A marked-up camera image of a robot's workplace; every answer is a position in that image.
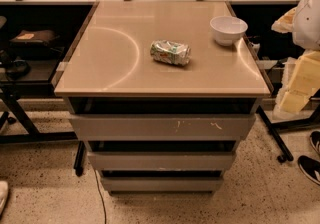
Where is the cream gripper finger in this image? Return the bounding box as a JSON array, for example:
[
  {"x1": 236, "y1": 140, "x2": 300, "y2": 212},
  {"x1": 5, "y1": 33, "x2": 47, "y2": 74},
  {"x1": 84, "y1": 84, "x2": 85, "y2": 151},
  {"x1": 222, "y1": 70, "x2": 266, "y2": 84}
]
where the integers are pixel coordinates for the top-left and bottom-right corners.
[
  {"x1": 279, "y1": 51, "x2": 320, "y2": 114},
  {"x1": 271, "y1": 7, "x2": 296, "y2": 33}
]

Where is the grey top drawer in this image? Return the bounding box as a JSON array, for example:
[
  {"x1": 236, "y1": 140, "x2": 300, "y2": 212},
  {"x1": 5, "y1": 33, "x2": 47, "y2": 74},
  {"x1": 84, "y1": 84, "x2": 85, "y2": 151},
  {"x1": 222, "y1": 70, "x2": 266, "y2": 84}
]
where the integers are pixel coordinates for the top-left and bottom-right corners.
[{"x1": 70, "y1": 114, "x2": 255, "y2": 141}]

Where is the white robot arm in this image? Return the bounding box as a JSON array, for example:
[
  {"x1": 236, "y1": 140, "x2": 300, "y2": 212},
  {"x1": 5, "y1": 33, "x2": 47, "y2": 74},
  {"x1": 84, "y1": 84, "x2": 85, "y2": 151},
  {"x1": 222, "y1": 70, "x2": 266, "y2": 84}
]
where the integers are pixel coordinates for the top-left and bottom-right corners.
[{"x1": 271, "y1": 0, "x2": 320, "y2": 114}]

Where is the grey drawer cabinet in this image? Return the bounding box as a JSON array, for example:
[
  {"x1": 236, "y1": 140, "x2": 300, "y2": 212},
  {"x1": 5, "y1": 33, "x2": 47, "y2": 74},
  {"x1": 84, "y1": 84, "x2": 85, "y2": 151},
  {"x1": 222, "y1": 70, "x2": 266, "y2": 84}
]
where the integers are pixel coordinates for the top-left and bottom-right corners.
[{"x1": 55, "y1": 0, "x2": 270, "y2": 192}]

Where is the grey bottom drawer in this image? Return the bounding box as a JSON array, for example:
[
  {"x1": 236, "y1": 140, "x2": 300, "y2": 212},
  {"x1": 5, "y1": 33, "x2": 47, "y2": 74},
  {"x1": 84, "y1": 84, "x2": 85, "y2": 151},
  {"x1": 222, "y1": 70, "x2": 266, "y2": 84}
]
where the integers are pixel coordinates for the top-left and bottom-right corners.
[{"x1": 101, "y1": 178, "x2": 223, "y2": 192}]

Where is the black table leg bar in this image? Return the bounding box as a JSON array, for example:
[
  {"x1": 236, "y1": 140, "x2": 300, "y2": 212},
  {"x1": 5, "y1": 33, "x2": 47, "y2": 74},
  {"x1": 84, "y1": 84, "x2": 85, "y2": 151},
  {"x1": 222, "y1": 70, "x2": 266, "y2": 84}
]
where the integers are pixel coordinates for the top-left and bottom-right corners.
[{"x1": 256, "y1": 106, "x2": 294, "y2": 163}]

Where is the white bowl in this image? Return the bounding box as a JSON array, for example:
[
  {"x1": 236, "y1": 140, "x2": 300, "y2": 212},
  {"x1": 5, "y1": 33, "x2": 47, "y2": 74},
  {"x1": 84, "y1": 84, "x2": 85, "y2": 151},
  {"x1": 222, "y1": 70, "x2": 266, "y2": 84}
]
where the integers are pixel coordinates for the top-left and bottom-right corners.
[{"x1": 210, "y1": 16, "x2": 248, "y2": 46}]

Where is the black white sneaker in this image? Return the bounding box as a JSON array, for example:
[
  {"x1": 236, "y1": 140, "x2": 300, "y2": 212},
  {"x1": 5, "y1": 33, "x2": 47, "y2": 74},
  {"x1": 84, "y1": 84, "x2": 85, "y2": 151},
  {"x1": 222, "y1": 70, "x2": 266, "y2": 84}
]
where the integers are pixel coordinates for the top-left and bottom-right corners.
[{"x1": 298, "y1": 155, "x2": 320, "y2": 185}]

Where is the crushed green soda can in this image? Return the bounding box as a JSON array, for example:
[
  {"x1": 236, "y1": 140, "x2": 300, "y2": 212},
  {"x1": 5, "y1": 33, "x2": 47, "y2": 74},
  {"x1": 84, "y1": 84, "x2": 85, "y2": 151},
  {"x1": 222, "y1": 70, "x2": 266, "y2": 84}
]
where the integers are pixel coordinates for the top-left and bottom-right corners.
[{"x1": 150, "y1": 40, "x2": 191, "y2": 66}]

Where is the black floor cable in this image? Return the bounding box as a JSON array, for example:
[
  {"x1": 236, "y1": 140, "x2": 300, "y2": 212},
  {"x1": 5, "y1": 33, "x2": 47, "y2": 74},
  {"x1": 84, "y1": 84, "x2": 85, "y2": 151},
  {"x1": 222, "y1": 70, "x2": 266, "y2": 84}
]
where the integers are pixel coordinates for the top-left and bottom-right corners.
[{"x1": 94, "y1": 169, "x2": 108, "y2": 224}]

